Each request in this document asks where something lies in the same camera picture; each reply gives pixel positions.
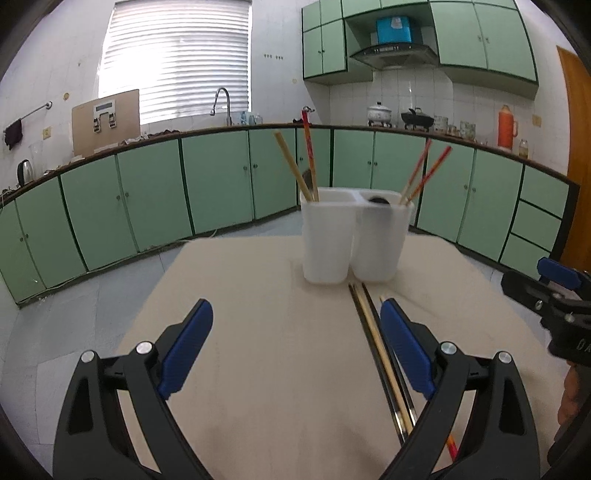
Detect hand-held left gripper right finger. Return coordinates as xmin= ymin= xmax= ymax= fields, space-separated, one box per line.
xmin=379 ymin=298 xmax=541 ymax=480

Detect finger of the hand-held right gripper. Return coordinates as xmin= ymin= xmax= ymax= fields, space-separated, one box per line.
xmin=501 ymin=271 xmax=573 ymax=319
xmin=537 ymin=257 xmax=591 ymax=291

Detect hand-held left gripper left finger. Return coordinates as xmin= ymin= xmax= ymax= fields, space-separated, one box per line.
xmin=53 ymin=298 xmax=214 ymax=480

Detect brown wooden chopstick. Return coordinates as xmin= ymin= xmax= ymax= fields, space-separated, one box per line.
xmin=353 ymin=284 xmax=414 ymax=437

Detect black chopstick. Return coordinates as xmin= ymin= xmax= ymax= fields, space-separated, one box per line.
xmin=362 ymin=282 xmax=419 ymax=428
xmin=348 ymin=283 xmax=407 ymax=448

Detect white two-compartment utensil holder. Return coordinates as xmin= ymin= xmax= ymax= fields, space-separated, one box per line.
xmin=299 ymin=187 xmax=415 ymax=284

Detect plain bamboo chopstick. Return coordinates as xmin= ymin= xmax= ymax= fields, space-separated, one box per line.
xmin=274 ymin=131 xmax=320 ymax=204

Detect person's right hand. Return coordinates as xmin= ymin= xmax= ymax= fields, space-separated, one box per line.
xmin=556 ymin=364 xmax=585 ymax=425

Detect wooden door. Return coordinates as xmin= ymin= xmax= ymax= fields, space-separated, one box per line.
xmin=556 ymin=46 xmax=591 ymax=273

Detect orange thermos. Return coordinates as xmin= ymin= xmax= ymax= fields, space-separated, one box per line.
xmin=498 ymin=105 xmax=519 ymax=149

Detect green lower kitchen cabinets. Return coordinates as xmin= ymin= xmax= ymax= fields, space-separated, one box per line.
xmin=0 ymin=124 xmax=581 ymax=308

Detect green kitchen cabinets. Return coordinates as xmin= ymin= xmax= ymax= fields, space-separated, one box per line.
xmin=301 ymin=0 xmax=540 ymax=100
xmin=0 ymin=124 xmax=581 ymax=308

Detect black wok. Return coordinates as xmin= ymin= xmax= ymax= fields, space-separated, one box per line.
xmin=400 ymin=107 xmax=435 ymax=130

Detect gas stove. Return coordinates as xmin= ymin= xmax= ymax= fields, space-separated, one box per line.
xmin=368 ymin=120 xmax=435 ymax=132

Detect white cooking pot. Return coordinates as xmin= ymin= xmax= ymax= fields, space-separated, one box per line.
xmin=367 ymin=102 xmax=393 ymax=124

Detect green upper kitchen cabinets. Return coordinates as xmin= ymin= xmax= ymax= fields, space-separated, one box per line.
xmin=301 ymin=0 xmax=540 ymax=100

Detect steel kitchen faucet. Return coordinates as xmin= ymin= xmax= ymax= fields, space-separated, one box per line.
xmin=210 ymin=88 xmax=233 ymax=126

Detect black range hood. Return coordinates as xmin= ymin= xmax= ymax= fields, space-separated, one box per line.
xmin=348 ymin=42 xmax=439 ymax=71

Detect dark towel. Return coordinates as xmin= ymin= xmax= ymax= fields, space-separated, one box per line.
xmin=4 ymin=119 xmax=24 ymax=151

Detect white window blind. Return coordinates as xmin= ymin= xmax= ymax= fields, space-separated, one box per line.
xmin=98 ymin=0 xmax=253 ymax=127

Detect blue box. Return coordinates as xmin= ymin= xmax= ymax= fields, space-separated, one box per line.
xmin=375 ymin=16 xmax=414 ymax=44

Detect metal towel rail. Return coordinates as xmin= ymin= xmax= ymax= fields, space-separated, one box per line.
xmin=4 ymin=102 xmax=53 ymax=132

